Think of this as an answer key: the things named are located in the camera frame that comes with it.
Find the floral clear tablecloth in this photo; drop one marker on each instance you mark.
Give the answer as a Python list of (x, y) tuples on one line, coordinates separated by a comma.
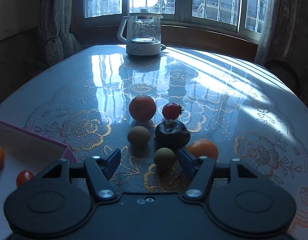
[(244, 109)]

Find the grey curtain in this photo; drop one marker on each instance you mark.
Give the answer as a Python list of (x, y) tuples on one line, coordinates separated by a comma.
[(54, 26), (284, 35)]

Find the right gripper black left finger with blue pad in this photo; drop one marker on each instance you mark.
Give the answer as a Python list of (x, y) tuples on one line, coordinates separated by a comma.
[(97, 171)]

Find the orange tangerine right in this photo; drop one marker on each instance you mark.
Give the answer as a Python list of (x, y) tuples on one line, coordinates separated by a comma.
[(203, 147)]

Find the dark chair right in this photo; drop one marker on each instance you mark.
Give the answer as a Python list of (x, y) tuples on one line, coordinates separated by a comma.
[(285, 73)]

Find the red cherry tomato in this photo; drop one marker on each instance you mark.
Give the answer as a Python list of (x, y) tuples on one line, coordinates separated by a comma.
[(172, 111), (23, 177)]

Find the red cherry tomato front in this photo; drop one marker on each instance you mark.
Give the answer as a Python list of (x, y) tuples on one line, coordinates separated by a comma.
[(23, 177)]

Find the window with white frame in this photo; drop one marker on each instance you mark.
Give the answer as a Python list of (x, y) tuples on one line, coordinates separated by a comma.
[(242, 18)]

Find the dark purple flat fruit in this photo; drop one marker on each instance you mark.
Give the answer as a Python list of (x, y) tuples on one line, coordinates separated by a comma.
[(172, 134)]

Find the red cherry tomato back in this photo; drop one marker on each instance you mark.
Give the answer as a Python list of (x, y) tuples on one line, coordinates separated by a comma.
[(172, 111)]

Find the grey left curtain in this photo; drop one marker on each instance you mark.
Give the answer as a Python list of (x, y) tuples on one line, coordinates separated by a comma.
[(54, 26)]

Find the pink edged white box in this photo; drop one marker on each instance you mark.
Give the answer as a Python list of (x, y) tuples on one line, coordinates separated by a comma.
[(24, 150)]

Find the grey right curtain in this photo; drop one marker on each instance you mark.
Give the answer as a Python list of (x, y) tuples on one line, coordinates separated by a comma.
[(284, 35)]

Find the orange tangerine back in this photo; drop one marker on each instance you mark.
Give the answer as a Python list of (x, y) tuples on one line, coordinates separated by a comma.
[(142, 108)]

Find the white glass electric kettle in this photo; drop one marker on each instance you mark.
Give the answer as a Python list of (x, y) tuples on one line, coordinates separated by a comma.
[(141, 33)]

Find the green longan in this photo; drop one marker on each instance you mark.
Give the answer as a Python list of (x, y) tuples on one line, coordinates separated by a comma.
[(164, 159), (138, 136)]

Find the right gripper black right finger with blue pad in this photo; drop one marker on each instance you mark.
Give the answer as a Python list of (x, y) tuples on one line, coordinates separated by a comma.
[(202, 171)]

